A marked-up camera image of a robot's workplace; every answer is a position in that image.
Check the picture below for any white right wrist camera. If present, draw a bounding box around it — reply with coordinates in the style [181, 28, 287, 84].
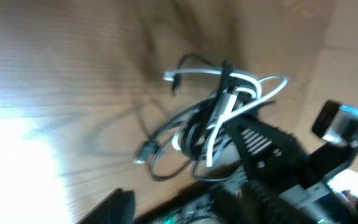
[311, 100, 358, 147]

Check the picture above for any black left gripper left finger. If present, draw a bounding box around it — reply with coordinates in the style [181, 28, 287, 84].
[78, 188, 135, 224]

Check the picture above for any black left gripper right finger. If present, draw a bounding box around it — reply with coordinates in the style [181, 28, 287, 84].
[219, 180, 310, 224]

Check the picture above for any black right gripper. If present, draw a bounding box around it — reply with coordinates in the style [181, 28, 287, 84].
[225, 113, 358, 209]

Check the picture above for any white usb cable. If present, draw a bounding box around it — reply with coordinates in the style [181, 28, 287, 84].
[162, 68, 289, 168]

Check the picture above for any black usb cable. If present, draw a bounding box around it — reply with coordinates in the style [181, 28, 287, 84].
[133, 53, 276, 183]

